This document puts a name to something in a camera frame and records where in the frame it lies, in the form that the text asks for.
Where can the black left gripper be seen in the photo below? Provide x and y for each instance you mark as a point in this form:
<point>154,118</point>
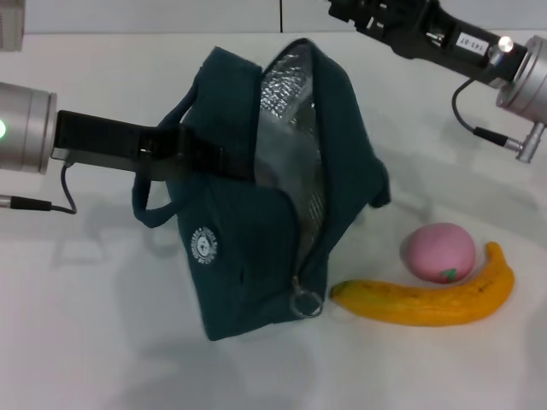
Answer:
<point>98,141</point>

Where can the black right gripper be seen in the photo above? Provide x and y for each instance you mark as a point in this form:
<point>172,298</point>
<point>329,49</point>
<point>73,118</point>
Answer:
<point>453,42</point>

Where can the dark teal insulated lunch bag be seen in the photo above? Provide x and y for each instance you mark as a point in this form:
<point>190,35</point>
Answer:
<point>222,239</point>

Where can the pink toy peach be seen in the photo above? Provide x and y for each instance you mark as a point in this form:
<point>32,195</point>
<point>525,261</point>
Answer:
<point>436,252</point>

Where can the yellow banana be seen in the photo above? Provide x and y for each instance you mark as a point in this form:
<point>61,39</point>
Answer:
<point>410,305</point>

